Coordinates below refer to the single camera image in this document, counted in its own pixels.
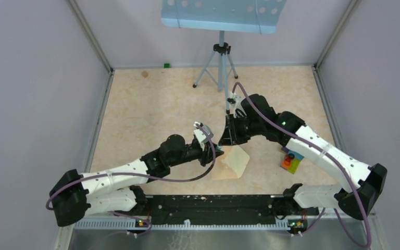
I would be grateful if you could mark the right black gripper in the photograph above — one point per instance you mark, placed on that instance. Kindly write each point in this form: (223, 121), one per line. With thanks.
(231, 136)

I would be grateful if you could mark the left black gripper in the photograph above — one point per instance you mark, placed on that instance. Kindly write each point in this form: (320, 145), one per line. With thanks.
(206, 155)

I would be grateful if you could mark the cream letter paper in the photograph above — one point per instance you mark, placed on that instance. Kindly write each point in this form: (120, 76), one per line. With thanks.
(235, 160)

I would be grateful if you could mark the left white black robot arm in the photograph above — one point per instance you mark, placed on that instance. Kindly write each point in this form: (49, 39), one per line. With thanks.
(78, 195)

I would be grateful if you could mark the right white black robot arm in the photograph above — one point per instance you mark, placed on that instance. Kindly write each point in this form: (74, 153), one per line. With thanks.
(358, 186)

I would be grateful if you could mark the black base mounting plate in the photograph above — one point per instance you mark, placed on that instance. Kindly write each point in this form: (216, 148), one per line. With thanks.
(214, 210)

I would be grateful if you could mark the colourful toy block stack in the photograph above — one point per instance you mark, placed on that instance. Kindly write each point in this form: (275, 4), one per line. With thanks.
(291, 160)

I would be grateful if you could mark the grey tripod stand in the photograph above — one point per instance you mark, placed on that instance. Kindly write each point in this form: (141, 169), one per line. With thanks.
(225, 67)

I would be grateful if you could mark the blue music stand tray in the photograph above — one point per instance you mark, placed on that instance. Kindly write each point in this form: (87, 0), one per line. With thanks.
(249, 16)

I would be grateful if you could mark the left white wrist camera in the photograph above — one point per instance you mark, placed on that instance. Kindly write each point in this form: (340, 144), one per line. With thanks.
(203, 134)

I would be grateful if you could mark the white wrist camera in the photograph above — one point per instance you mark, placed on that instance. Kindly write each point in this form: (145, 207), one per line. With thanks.
(234, 101)
(203, 134)

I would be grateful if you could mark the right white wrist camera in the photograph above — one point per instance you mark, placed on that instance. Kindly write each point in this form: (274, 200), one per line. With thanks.
(234, 101)

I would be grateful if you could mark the grey slotted cable duct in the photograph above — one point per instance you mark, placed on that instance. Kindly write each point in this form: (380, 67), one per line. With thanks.
(130, 224)

